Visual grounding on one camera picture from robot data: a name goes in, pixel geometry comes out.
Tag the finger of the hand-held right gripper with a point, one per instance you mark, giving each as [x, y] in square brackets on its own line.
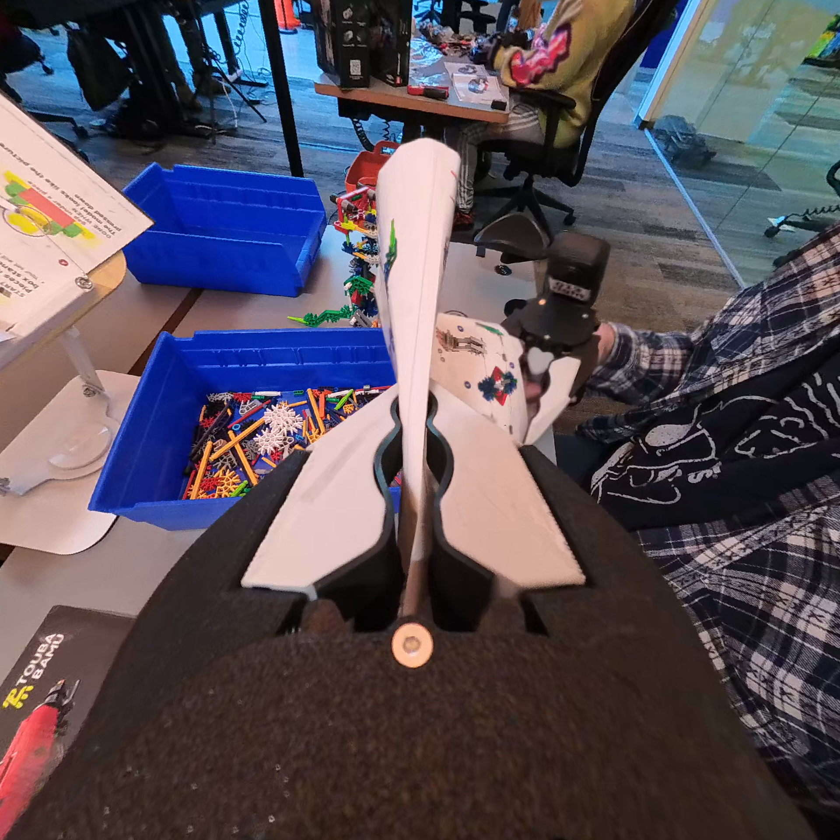
[558, 390]

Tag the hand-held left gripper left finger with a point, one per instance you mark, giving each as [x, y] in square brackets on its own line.
[328, 512]

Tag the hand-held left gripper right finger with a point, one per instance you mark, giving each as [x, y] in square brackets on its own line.
[505, 518]

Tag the printed instruction sheet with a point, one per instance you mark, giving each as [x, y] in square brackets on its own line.
[413, 262]

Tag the person's right forearm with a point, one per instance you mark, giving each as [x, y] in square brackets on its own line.
[656, 367]

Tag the person's right hand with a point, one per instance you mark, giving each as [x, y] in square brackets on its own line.
[604, 341]

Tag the pile of colourful toy pieces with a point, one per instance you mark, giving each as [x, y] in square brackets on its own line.
[262, 433]

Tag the black office chair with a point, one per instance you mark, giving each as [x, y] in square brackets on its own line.
[804, 216]
[544, 167]

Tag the blue bin with toy pieces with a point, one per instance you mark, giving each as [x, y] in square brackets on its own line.
[151, 499]

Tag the person's torso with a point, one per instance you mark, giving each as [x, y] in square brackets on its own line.
[722, 459]

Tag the green toy piece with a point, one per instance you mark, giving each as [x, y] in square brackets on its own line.
[321, 317]

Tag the colourful construction toy model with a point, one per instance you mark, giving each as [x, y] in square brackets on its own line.
[359, 285]

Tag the dark toy vehicle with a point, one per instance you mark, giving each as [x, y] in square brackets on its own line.
[682, 141]

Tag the orange red carry case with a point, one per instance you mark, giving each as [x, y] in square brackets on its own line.
[364, 167]

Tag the printed paper sheet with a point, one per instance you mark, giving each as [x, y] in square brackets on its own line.
[469, 85]

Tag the book stand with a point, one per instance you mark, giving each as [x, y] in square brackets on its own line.
[59, 518]

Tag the empty blue bin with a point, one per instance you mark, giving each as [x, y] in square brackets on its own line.
[216, 256]

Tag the wooden table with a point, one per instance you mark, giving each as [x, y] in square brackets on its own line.
[394, 98]

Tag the tall black box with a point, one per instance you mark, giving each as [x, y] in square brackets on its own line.
[351, 39]
[394, 39]

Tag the black box with red print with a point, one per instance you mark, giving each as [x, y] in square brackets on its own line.
[46, 722]

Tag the black desk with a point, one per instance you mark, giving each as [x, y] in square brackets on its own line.
[283, 98]

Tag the orange traffic cone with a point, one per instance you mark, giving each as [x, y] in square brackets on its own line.
[287, 12]

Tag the white instruction booklet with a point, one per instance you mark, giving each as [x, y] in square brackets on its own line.
[52, 170]

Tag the black bag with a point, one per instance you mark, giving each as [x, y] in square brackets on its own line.
[98, 65]

